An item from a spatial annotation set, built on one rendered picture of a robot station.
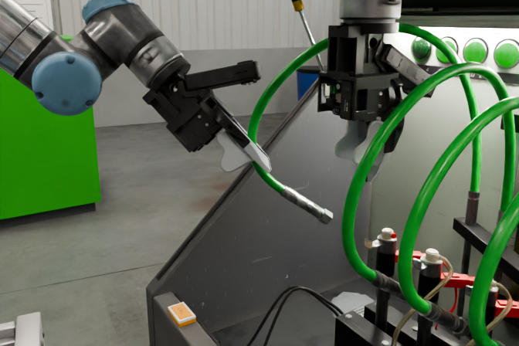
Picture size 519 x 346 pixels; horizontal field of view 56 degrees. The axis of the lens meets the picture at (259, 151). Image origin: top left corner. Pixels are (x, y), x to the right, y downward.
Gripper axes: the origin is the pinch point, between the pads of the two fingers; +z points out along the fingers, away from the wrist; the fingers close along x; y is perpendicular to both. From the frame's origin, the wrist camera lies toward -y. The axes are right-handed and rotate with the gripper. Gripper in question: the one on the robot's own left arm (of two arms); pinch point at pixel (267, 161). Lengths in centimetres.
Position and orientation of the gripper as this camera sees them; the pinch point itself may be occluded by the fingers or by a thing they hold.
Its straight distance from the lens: 74.0
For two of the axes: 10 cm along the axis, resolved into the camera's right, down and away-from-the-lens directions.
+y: -7.3, 6.8, 0.7
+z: 6.8, 7.3, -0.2
